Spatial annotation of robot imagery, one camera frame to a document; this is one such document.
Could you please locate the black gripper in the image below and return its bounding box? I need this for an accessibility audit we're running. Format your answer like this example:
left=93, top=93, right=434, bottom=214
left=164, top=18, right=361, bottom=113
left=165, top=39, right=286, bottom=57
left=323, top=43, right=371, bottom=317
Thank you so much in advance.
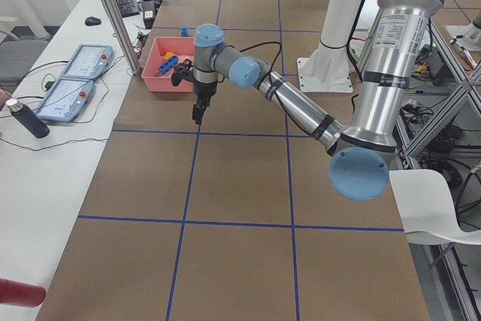
left=192, top=80, right=216, bottom=124

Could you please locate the long blue block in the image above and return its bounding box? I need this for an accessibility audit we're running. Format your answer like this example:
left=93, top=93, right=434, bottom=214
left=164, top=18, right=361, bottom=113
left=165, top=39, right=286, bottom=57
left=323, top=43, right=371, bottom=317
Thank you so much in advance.
left=158, top=56, right=179, bottom=75

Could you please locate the orange wedge block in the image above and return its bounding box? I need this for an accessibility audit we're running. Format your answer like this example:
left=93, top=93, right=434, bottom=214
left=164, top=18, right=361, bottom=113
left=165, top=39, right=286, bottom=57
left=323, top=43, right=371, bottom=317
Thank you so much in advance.
left=164, top=52, right=176, bottom=61

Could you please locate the small blue block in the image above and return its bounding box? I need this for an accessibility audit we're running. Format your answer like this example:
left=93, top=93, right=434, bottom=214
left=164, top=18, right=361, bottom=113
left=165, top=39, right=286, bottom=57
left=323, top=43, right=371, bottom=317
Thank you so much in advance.
left=180, top=27, right=189, bottom=37

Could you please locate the pink plastic box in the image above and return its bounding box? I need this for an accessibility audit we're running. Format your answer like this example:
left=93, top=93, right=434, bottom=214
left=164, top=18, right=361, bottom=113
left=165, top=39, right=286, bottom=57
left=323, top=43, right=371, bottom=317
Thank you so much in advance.
left=141, top=37, right=195, bottom=92

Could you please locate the upper teach pendant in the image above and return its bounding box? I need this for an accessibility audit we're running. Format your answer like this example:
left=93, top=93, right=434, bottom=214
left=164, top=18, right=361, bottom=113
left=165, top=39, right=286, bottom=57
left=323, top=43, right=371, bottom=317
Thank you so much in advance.
left=61, top=44, right=113, bottom=80

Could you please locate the teach pendant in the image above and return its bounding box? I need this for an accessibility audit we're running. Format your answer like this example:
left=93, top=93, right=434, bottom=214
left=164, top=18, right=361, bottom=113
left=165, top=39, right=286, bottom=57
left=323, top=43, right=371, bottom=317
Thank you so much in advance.
left=36, top=77, right=94, bottom=123
left=61, top=44, right=113, bottom=80

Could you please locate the black keyboard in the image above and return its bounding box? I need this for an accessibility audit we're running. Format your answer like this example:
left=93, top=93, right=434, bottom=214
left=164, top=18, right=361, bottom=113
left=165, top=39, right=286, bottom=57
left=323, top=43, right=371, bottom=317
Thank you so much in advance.
left=115, top=0, right=140, bottom=18

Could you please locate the lower teach pendant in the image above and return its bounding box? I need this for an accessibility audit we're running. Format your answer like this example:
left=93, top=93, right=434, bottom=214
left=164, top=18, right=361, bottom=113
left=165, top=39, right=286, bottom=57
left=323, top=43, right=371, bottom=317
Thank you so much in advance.
left=36, top=77, right=94, bottom=123

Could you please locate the black computer mouse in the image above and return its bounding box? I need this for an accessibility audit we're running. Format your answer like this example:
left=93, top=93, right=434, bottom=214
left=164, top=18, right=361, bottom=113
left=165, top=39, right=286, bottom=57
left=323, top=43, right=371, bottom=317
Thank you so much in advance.
left=84, top=17, right=101, bottom=26

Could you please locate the black water bottle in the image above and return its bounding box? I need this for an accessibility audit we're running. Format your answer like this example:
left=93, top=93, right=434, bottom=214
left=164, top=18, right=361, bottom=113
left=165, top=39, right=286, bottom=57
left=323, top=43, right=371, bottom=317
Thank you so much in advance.
left=5, top=98, right=50, bottom=138

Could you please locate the white paper roll sheet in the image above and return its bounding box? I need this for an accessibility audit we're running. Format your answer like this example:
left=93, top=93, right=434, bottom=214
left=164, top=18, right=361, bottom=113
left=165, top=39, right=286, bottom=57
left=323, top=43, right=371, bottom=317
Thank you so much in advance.
left=389, top=169, right=480, bottom=246

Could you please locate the red bottle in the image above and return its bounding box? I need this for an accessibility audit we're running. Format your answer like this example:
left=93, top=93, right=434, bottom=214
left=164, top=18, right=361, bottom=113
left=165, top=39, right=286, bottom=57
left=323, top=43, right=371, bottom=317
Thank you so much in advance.
left=1, top=278, right=46, bottom=307

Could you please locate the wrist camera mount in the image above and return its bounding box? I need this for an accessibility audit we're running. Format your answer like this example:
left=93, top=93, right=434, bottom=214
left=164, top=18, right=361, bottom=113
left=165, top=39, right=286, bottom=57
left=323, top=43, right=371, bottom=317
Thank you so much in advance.
left=171, top=59, right=194, bottom=86

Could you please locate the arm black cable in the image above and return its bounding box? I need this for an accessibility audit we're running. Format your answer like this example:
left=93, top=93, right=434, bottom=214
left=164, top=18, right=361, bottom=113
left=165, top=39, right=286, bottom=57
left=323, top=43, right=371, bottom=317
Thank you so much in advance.
left=217, top=41, right=362, bottom=134

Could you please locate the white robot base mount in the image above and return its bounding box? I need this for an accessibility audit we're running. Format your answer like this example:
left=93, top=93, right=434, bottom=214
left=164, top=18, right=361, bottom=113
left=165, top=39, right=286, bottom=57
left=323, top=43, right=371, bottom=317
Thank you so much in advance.
left=298, top=0, right=362, bottom=93

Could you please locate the aluminium frame post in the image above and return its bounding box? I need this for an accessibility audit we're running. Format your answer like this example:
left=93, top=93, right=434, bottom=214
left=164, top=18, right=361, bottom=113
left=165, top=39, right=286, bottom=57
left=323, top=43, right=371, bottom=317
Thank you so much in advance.
left=101, top=0, right=141, bottom=75

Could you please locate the aluminium frame rack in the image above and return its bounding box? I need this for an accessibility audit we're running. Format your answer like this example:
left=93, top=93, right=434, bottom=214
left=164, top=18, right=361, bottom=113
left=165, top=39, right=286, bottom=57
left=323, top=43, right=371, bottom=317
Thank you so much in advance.
left=395, top=8, right=480, bottom=320

